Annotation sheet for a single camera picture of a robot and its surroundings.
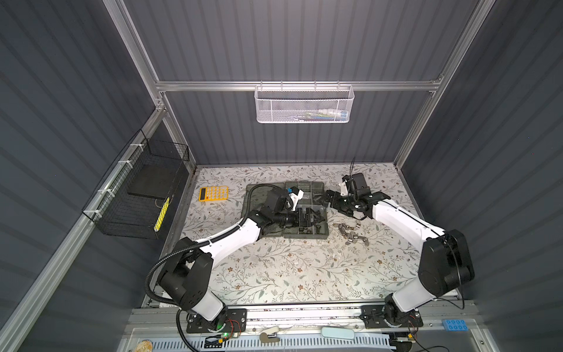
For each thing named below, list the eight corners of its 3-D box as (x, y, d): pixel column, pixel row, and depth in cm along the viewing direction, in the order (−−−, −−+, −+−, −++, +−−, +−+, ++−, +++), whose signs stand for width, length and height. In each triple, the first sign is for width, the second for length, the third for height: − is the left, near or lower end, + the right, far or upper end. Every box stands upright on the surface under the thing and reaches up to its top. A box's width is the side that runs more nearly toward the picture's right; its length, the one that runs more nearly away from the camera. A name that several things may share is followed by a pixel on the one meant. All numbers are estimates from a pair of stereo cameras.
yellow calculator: (197, 201, 109) (195, 198, 107) (201, 188, 114) (199, 185, 112) (227, 201, 109) (226, 198, 107) (230, 188, 114) (229, 185, 112)
